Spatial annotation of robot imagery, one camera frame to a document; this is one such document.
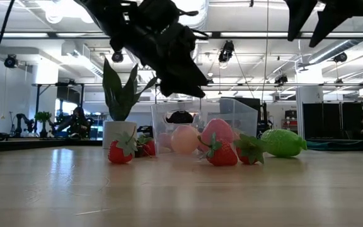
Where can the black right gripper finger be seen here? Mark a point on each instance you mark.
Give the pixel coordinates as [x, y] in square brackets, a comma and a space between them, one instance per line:
[321, 28]
[298, 15]

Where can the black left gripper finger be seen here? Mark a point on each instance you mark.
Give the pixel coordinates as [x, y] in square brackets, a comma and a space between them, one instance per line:
[191, 79]
[169, 85]

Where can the clear plastic container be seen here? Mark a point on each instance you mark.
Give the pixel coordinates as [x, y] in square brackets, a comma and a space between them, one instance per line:
[232, 116]

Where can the large red plastic fruit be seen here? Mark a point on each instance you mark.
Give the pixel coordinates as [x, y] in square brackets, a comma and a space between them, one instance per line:
[217, 129]

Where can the green plastic lime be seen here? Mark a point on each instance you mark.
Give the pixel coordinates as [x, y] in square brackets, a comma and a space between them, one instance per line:
[282, 143]

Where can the black background robot arm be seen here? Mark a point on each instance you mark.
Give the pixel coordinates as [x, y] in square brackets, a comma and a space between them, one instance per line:
[22, 119]

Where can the grey ceiling pipe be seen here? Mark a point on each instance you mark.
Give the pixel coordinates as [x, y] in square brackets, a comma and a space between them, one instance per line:
[342, 47]

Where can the black ceiling spotlight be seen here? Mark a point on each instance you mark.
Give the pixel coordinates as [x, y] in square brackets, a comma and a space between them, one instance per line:
[226, 50]
[280, 79]
[117, 56]
[10, 61]
[340, 57]

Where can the green snake plant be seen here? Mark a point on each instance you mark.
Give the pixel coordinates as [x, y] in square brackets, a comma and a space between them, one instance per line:
[118, 101]

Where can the pale plastic peach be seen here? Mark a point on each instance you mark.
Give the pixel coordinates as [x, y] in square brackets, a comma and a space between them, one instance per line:
[184, 140]

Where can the white plant pot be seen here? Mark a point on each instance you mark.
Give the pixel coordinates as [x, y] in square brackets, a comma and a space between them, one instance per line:
[115, 132]

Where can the black partition panels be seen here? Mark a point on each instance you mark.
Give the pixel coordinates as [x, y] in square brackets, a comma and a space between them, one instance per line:
[332, 119]

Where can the dark green cloth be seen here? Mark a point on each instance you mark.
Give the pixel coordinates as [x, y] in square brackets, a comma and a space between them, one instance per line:
[342, 144]

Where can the small background potted plant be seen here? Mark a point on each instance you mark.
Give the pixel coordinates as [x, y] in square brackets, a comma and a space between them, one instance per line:
[43, 116]

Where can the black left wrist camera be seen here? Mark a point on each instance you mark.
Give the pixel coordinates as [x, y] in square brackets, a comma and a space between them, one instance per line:
[159, 12]

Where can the silver ventilation duct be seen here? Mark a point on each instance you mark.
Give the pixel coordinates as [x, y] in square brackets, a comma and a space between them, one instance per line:
[200, 15]

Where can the black background rig frame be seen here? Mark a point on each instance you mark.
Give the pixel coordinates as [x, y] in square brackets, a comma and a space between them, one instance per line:
[37, 104]

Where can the black aluminium table frame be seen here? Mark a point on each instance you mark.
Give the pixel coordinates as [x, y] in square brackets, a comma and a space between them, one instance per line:
[27, 146]

